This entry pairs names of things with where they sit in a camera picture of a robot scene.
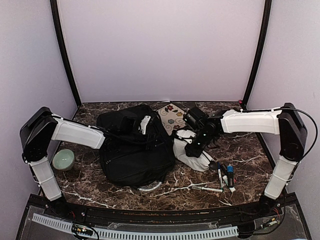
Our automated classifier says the blue-capped black highlighter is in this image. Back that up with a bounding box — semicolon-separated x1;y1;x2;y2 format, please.
227;165;234;188

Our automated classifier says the left black frame post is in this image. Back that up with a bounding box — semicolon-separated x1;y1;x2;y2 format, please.
49;0;82;108

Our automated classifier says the pale green ceramic bowl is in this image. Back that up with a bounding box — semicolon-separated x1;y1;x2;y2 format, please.
52;149;75;171

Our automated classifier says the white green glue stick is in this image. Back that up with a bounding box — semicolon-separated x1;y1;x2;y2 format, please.
223;175;236;193

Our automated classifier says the black frame post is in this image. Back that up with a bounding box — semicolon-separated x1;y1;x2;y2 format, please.
49;0;82;108
241;0;272;108

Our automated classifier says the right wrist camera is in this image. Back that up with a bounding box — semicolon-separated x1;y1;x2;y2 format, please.
183;106;209;130

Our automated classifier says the white cloth pouch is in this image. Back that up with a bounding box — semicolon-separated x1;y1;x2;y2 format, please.
171;129;218;172

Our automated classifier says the right black frame post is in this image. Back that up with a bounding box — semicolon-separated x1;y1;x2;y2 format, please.
241;0;272;108

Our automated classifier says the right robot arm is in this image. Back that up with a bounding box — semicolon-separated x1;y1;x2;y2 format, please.
183;102;310;217

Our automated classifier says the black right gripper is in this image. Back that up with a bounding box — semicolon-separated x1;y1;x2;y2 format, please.
184;129;216;158

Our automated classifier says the clear-capped white pen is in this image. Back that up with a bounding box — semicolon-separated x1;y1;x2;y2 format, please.
191;185;223;193

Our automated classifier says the black marker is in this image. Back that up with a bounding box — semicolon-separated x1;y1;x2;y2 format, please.
220;164;229;187

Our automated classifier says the blue-capped white marker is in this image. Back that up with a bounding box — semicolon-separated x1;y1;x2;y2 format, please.
217;161;224;192

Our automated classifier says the black student bag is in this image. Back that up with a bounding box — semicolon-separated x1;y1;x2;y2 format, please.
96;104;176;188

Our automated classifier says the grey slotted cable duct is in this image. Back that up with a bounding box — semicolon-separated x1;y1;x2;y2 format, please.
31;213;239;240

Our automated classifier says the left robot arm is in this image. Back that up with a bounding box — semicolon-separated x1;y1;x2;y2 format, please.
19;104;175;218

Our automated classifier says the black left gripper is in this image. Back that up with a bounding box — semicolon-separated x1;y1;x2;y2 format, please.
120;131;167;152

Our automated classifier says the black front rail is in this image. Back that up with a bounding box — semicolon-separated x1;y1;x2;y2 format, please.
66;202;262;224

